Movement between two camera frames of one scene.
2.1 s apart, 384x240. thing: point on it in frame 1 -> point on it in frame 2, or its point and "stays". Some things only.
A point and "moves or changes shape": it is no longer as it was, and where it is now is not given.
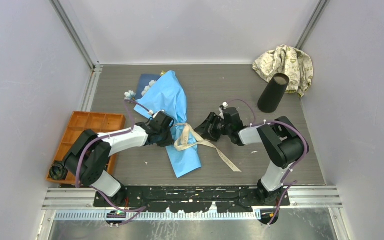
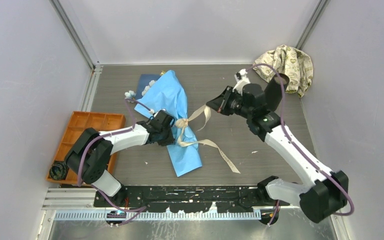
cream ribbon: (191, 138) moves or changes shape
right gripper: (211, 135) -> (220, 104)
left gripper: (168, 141) stays
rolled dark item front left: (58, 171) stays
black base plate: (177, 199) stays
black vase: (273, 93) stays
